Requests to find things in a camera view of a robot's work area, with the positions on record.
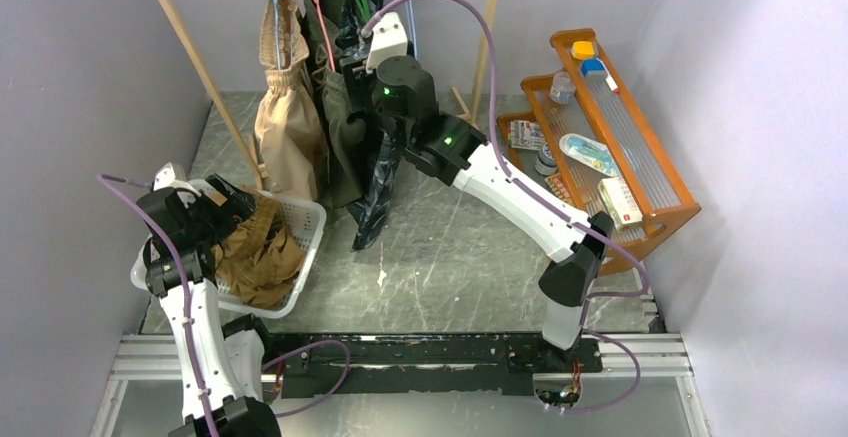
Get colourful snack packet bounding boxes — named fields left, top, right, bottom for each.
left=508, top=119, right=546, bottom=151

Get crayon pack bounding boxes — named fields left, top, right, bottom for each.
left=544, top=174, right=575, bottom=207

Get purple cable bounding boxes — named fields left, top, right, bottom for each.
left=96, top=172, right=221, bottom=437
left=360, top=0, right=654, bottom=415

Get light blue wire hanger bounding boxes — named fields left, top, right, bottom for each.
left=405, top=0, right=419, bottom=57

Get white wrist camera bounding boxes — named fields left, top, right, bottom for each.
left=365, top=12, right=409, bottom=74
left=152, top=162, right=191, bottom=191

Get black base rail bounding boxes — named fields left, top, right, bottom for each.
left=263, top=332, right=603, bottom=398

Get wooden clothes rack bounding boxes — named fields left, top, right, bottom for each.
left=157, top=0, right=489, bottom=189

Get light blue oval package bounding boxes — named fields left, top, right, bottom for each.
left=558, top=133, right=621, bottom=178

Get white red box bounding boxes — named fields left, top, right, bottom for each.
left=597, top=177, right=643, bottom=231

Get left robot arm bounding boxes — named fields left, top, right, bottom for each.
left=136, top=166, right=281, bottom=436

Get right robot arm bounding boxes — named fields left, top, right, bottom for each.
left=341, top=55, right=613, bottom=371

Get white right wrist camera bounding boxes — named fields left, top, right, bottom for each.
left=365, top=12, right=409, bottom=74

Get pink wire hanger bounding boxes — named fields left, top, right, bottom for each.
left=313, top=0, right=336, bottom=72

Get clear plastic jar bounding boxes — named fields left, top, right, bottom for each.
left=549, top=71, right=576, bottom=105

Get orange wooden shelf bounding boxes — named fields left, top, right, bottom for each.
left=497, top=28, right=701, bottom=260

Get yellow sponge block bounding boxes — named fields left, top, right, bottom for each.
left=570, top=40, right=597, bottom=60

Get beige shorts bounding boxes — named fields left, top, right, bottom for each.
left=254, top=0, right=328, bottom=201

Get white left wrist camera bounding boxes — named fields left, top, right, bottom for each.
left=152, top=162, right=191, bottom=191

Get blue white box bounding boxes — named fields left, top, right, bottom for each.
left=579, top=58, right=619, bottom=94

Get white plastic laundry basket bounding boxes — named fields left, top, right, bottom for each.
left=135, top=174, right=326, bottom=319

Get brown shorts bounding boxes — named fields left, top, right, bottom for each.
left=214, top=187, right=306, bottom=310

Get olive green shorts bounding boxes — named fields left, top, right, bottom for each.
left=302, top=0, right=366, bottom=208

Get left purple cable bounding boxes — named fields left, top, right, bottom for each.
left=96, top=172, right=221, bottom=437

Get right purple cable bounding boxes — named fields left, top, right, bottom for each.
left=360, top=0, right=654, bottom=415

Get round tin can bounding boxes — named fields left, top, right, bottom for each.
left=534, top=144, right=558, bottom=177

